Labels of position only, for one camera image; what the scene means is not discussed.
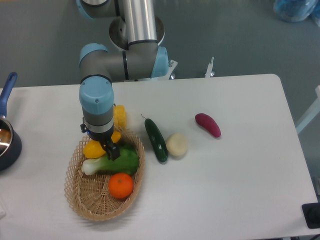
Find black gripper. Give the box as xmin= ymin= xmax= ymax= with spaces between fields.
xmin=80 ymin=122 xmax=121 ymax=161

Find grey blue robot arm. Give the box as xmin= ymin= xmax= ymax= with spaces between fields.
xmin=76 ymin=0 xmax=169 ymax=160

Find woven wicker basket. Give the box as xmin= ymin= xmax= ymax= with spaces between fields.
xmin=64 ymin=127 xmax=145 ymax=221

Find green bok choy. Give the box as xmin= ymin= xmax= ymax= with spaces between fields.
xmin=81 ymin=144 xmax=140 ymax=176

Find orange fruit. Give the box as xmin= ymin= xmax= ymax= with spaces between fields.
xmin=108 ymin=173 xmax=134 ymax=199

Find yellow corn cob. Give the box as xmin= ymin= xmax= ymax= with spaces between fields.
xmin=113 ymin=105 xmax=127 ymax=129

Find dark green cucumber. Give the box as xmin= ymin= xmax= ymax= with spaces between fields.
xmin=141 ymin=115 xmax=169 ymax=164

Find purple sweet potato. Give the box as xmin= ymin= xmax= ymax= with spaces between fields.
xmin=194 ymin=113 xmax=222 ymax=139

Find black device at edge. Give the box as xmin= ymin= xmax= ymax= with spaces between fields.
xmin=301 ymin=202 xmax=320 ymax=229

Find blue plastic bag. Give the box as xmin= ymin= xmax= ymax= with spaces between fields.
xmin=273 ymin=0 xmax=320 ymax=27

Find blue handled saucepan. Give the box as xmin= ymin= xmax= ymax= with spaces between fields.
xmin=0 ymin=72 xmax=22 ymax=171

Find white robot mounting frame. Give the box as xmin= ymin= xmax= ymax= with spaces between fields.
xmin=125 ymin=57 xmax=215 ymax=82

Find white frame at right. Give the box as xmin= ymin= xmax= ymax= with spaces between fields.
xmin=295 ymin=85 xmax=320 ymax=135

